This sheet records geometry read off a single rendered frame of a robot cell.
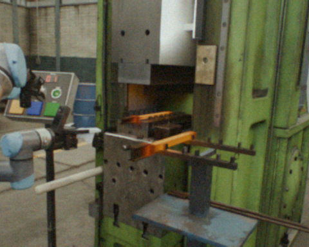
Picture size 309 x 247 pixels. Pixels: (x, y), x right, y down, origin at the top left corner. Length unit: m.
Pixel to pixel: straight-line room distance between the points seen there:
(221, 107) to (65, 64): 8.97
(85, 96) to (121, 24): 4.61
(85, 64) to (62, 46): 1.05
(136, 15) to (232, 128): 0.68
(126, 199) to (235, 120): 0.65
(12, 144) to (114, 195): 0.72
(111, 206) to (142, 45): 0.83
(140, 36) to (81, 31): 8.34
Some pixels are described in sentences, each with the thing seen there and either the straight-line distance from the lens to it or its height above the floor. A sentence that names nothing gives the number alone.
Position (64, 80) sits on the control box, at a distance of 1.80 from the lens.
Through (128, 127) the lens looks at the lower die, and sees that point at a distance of 1.58.
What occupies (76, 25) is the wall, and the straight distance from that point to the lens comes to 9.99.
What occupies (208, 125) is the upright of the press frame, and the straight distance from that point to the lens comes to 1.49.
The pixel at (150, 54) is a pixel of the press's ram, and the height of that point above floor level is 1.30.
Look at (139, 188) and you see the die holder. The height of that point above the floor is 0.68.
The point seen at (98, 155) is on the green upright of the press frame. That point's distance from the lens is 1.97.
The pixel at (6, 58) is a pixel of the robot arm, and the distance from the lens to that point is 0.90.
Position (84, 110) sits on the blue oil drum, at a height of 0.38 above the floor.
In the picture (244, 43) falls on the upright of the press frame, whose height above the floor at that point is 1.37.
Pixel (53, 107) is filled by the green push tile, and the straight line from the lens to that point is 1.75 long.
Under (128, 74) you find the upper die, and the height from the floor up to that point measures 1.21.
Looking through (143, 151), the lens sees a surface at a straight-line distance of 1.02.
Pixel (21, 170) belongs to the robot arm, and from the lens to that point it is 1.14.
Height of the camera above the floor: 1.25
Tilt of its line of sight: 11 degrees down
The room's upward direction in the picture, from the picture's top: 3 degrees clockwise
